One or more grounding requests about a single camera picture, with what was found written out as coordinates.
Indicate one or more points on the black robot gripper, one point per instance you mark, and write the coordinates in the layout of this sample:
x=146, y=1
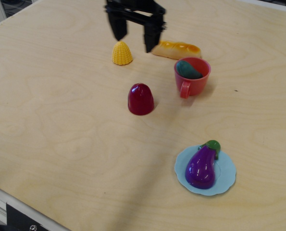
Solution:
x=147, y=13

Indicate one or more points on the green toy cucumber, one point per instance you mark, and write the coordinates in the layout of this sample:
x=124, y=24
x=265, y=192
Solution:
x=186, y=70

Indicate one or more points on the red plastic cup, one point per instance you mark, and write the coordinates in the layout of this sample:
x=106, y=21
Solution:
x=191, y=87

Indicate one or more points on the yellow toy corn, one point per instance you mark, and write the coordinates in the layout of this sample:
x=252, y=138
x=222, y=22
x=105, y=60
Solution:
x=121, y=54

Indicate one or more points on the toy bread loaf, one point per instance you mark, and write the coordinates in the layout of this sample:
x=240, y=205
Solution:
x=176, y=50

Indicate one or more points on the dark red toy dome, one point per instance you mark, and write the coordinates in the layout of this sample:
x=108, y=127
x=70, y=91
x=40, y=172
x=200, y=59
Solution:
x=140, y=99

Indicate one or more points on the purple toy eggplant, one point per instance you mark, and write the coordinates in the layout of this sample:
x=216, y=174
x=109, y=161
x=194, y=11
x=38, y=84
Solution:
x=200, y=171

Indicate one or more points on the light blue plate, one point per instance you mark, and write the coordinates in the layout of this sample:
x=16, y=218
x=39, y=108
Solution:
x=225, y=172

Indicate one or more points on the aluminium table frame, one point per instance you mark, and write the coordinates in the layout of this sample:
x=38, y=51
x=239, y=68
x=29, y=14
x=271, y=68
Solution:
x=7, y=198

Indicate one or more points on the black corner bracket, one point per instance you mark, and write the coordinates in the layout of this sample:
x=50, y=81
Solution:
x=24, y=218

